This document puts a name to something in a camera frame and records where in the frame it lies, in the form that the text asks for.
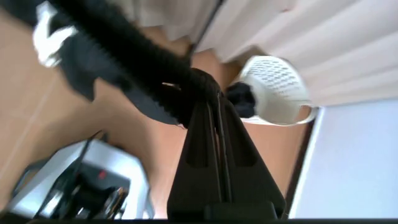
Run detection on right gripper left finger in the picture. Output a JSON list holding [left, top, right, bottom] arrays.
[[167, 100, 223, 219]]

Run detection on white curtain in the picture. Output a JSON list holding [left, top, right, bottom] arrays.
[[195, 0, 398, 107], [107, 0, 220, 44]]

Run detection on white laundry basket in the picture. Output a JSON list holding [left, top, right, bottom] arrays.
[[236, 55, 320, 127]]

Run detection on black shorts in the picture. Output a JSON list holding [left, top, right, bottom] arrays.
[[0, 0, 223, 129]]

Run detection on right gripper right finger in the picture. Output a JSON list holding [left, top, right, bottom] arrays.
[[216, 92, 287, 218]]

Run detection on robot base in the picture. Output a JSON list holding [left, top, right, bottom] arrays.
[[5, 129, 155, 220]]

